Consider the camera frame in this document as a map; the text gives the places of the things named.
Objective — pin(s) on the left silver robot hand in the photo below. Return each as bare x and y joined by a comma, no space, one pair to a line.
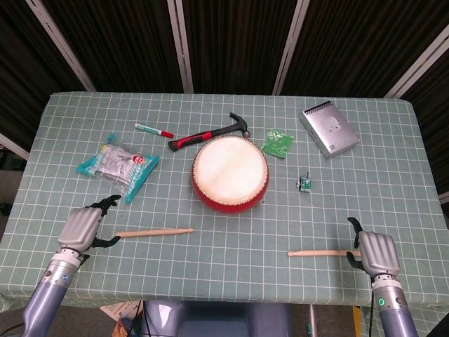
79,228

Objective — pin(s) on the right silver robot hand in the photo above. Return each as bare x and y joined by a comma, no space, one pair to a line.
380,252

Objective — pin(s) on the wooden drumstick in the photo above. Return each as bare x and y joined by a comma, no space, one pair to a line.
154,232
322,252

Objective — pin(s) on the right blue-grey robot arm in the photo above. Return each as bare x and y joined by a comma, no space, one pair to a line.
393,309

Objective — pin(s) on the red and white drum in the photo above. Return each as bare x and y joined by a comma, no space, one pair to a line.
229,168

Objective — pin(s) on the teal and silver snack bag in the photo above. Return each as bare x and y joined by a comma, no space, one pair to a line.
119,165

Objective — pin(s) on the white printed paper sheet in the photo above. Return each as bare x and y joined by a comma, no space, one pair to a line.
119,310

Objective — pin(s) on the small green circuit module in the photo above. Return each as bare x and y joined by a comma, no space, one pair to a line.
305,184

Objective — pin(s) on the colourful printed box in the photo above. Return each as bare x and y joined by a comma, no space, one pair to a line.
122,328

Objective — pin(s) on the green and red marker pen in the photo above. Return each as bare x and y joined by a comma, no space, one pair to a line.
154,130

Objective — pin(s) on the silver product box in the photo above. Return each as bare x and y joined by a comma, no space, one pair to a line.
329,130

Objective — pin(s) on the red and black claw hammer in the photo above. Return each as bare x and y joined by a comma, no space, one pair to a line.
196,138

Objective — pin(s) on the green sachet packet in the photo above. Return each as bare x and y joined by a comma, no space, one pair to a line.
277,142

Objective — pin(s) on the green checked tablecloth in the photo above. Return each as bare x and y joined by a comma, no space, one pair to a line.
224,274

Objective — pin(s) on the dark ribbed partition panel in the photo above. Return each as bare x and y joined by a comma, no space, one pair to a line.
21,70
238,42
350,42
435,105
122,42

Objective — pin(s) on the blue-grey robot torso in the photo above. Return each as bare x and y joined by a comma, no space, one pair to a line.
217,319

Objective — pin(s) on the white partition frame post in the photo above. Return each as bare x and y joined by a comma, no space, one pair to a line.
179,45
291,45
61,45
417,61
14,145

